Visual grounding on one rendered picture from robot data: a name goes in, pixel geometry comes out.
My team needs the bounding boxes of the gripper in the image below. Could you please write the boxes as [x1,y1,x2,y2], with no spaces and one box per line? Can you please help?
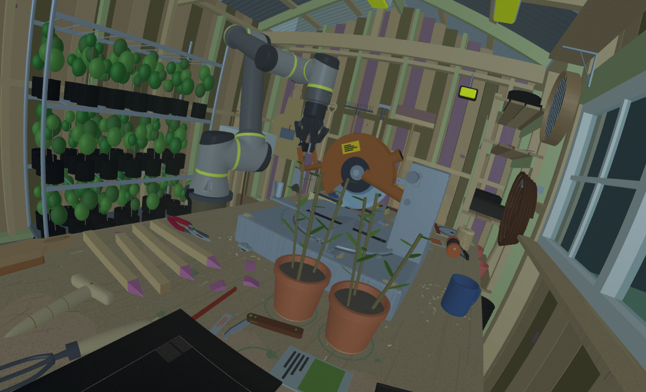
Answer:
[294,100,330,154]

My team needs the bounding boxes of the orange saw head guard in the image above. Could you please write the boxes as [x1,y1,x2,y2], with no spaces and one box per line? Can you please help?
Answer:
[319,133,405,203]

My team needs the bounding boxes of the pale blue lower blade guard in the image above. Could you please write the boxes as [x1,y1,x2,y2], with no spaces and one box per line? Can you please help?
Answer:
[328,179,379,198]

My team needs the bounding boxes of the grey cut-off saw body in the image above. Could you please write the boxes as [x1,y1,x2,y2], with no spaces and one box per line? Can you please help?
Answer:
[236,160,452,274]

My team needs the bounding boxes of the terracotta pot with bamboo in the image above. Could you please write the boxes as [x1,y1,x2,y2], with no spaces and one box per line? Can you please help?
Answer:
[324,193,434,355]
[273,158,357,322]

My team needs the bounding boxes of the wooden stake purple tip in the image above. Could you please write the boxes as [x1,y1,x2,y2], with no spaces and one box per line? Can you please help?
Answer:
[132,223,196,281]
[82,229,144,297]
[149,219,222,271]
[115,231,171,295]

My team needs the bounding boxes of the orange reel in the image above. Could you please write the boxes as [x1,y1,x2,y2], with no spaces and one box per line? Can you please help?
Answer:
[445,237,471,261]

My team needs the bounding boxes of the black box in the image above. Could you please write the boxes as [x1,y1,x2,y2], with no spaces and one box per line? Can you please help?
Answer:
[469,187,506,222]

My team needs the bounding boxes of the red pencil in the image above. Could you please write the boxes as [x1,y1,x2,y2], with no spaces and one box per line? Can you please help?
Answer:
[192,286,238,321]

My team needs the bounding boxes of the metal rack with seedlings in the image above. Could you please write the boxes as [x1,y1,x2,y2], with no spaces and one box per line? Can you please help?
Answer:
[23,0,229,239]

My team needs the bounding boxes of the blue mug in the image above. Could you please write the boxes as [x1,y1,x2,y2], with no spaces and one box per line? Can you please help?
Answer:
[441,273,483,318]

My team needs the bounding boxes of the grey and green seed packet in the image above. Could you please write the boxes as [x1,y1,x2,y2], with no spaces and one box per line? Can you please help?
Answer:
[269,345,355,392]

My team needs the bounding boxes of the black bin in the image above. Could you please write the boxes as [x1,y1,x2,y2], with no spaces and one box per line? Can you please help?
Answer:
[481,295,496,330]

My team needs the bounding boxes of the round wooden sieve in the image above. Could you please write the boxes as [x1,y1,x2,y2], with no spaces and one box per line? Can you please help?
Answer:
[540,70,582,147]

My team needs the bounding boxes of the black tray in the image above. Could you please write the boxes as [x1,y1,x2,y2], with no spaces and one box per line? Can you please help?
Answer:
[15,308,283,392]

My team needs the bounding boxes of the wooden side cabinet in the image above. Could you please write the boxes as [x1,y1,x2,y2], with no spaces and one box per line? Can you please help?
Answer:
[483,234,646,392]

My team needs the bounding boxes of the wooden dibber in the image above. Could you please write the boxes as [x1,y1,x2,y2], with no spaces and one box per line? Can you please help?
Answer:
[4,273,114,340]

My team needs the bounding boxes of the window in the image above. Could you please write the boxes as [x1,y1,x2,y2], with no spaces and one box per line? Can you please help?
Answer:
[540,71,646,349]

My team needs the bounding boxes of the brown wooden plank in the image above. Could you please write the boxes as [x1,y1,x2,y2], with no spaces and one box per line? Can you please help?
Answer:
[0,238,47,284]

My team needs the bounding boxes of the orange saw handle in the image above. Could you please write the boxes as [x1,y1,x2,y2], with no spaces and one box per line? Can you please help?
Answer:
[299,151,324,173]

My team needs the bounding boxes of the red handled pliers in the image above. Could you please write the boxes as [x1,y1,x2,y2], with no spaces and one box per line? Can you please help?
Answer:
[167,216,212,242]

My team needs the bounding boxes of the brown handled knife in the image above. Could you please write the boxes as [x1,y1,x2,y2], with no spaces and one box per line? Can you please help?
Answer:
[223,312,305,340]

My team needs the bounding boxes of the wall shelf with black pan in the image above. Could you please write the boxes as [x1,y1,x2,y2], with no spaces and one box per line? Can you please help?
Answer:
[496,89,545,130]

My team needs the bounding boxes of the brown coiled hose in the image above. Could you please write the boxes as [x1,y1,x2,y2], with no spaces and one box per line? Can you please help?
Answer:
[497,171,539,247]

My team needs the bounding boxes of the hand fork wooden handle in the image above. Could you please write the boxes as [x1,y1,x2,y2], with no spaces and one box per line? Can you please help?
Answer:
[0,315,163,392]

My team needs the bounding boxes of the wooden bracket shelf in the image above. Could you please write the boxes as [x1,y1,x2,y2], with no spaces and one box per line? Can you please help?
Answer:
[548,0,646,88]

